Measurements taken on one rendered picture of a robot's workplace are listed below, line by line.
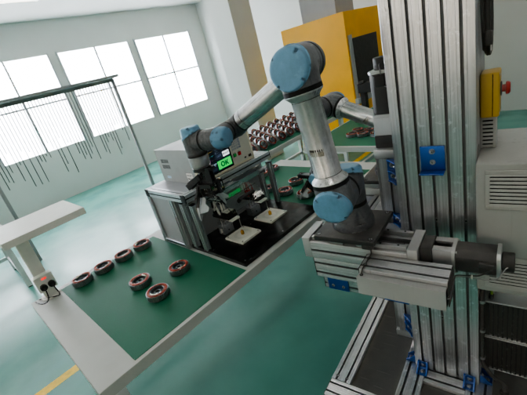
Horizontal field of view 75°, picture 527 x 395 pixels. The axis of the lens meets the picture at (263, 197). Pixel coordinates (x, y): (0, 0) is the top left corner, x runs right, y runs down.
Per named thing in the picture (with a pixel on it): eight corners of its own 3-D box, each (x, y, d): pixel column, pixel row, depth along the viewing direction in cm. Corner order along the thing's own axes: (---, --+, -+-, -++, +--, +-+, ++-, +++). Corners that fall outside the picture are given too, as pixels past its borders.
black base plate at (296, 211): (318, 208, 209) (318, 205, 208) (246, 266, 170) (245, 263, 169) (263, 201, 242) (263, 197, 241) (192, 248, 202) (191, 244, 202)
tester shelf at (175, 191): (270, 157, 221) (269, 150, 219) (186, 204, 179) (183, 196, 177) (227, 156, 251) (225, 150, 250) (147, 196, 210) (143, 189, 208)
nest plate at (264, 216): (287, 211, 211) (286, 210, 210) (271, 223, 201) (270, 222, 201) (270, 208, 221) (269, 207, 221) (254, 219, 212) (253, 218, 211)
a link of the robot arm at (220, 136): (235, 120, 122) (211, 124, 127) (218, 128, 113) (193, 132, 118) (241, 140, 125) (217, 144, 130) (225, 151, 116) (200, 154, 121)
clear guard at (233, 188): (264, 193, 183) (262, 183, 181) (233, 214, 169) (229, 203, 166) (226, 188, 206) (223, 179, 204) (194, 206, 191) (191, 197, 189)
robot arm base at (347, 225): (380, 214, 127) (377, 190, 123) (366, 235, 116) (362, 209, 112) (342, 211, 136) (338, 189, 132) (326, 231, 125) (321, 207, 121)
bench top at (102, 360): (383, 168, 256) (382, 162, 254) (105, 404, 121) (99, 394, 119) (281, 164, 326) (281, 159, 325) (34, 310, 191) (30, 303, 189)
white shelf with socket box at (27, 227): (119, 280, 189) (83, 207, 172) (49, 324, 166) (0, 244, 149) (96, 265, 213) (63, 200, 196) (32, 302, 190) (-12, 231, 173)
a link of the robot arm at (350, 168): (369, 190, 124) (365, 156, 119) (361, 208, 113) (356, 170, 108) (337, 192, 130) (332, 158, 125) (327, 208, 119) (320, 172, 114)
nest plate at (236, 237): (261, 231, 196) (260, 229, 195) (242, 244, 187) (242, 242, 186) (243, 226, 206) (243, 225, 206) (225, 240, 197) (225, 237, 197)
